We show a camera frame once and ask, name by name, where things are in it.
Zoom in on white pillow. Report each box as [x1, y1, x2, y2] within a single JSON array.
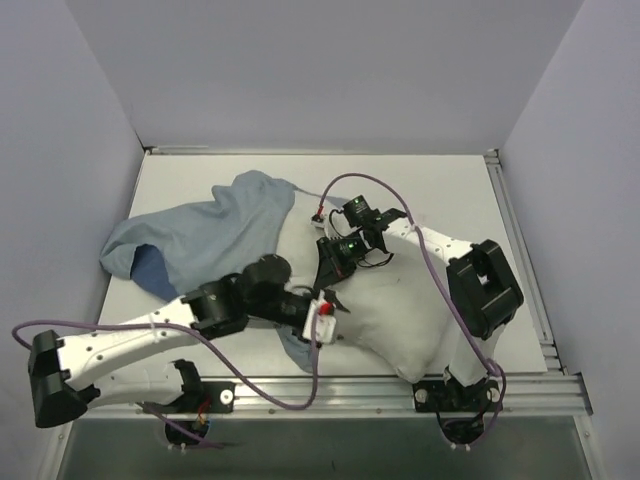
[[276, 192, 460, 382]]

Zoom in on blue-grey pillowcase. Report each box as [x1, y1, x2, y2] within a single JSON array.
[[97, 169, 331, 374]]

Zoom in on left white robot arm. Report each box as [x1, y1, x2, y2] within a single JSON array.
[[28, 254, 346, 429]]

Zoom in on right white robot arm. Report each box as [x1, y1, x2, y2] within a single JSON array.
[[311, 196, 524, 409]]

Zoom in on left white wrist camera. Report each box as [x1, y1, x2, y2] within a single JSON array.
[[301, 298, 337, 344]]

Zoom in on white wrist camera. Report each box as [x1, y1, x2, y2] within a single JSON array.
[[301, 298, 337, 344], [310, 209, 345, 239]]

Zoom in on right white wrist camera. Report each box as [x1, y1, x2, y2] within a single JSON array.
[[310, 209, 345, 239]]

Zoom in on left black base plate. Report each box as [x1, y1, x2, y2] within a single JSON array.
[[192, 381, 235, 415]]

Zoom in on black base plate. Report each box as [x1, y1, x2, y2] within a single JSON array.
[[192, 381, 235, 415], [412, 379, 502, 414]]

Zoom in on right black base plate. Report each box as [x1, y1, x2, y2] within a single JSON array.
[[412, 379, 502, 414]]

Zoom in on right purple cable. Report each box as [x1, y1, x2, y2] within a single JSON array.
[[317, 172, 507, 446]]

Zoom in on aluminium back rail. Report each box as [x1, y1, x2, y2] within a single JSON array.
[[142, 144, 496, 157]]

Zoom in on aluminium rail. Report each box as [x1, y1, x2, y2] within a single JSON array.
[[487, 147, 569, 374], [85, 370, 592, 418], [142, 144, 496, 157]]

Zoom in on aluminium front rail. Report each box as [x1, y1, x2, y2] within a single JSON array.
[[85, 370, 592, 418]]

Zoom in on aluminium right side rail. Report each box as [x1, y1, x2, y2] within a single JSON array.
[[487, 147, 569, 374]]

